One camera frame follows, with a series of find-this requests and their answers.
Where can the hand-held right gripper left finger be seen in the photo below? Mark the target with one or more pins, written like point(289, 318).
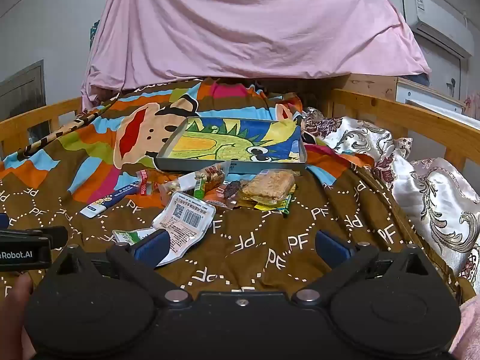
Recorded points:
point(152, 246)

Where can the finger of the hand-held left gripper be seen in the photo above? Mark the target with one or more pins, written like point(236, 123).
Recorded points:
point(54, 236)
point(3, 221)

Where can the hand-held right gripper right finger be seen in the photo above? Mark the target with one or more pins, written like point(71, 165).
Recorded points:
point(332, 246)

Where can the white barcode snack packet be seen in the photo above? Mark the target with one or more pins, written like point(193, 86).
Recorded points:
point(187, 217)

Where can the green stick packet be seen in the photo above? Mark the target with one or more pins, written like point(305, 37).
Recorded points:
point(200, 189)
point(287, 204)

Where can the blue and white stick packet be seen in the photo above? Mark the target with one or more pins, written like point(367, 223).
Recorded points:
point(112, 197)

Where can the yellow snack packet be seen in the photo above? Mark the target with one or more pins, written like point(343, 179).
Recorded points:
point(268, 205)

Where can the orange snack packet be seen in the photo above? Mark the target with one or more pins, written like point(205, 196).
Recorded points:
point(217, 199)

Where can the clear cracker packet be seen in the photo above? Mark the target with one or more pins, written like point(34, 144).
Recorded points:
point(268, 187)

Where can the clear nut bar packet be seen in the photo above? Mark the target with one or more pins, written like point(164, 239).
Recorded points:
point(210, 174)

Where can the dark dried meat packet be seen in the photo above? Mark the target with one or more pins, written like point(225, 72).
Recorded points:
point(232, 189)

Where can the grey tray with dinosaur drawing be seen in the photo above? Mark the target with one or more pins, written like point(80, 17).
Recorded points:
point(225, 138)

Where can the person's left hand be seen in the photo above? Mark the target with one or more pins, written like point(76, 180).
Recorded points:
point(18, 294)

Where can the green and white snack packet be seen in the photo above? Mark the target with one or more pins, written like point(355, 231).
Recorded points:
point(129, 236)

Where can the small red snack packet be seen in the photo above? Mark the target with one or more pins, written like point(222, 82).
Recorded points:
point(144, 185)

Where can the colourful cartoon printed blanket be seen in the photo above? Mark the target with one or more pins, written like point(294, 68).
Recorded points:
point(262, 240)

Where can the floral satin quilt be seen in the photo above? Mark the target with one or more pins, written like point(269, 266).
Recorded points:
point(431, 195)

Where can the pink clothing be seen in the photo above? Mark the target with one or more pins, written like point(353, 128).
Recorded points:
point(467, 330)

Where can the wooden box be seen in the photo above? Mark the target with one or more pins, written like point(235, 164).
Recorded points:
point(369, 84)

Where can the teal patterned cloth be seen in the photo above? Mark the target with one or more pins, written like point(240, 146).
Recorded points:
point(93, 33)

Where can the white door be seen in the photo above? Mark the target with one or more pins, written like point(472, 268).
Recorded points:
point(448, 71)

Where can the pink bed sheet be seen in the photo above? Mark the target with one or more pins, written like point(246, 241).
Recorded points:
point(243, 26)

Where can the white air conditioner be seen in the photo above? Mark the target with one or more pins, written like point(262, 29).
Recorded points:
point(431, 18)

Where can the grey window frame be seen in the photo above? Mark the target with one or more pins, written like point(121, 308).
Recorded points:
point(22, 86)

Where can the wooden bed frame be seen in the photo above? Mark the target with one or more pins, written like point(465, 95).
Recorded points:
point(412, 114)

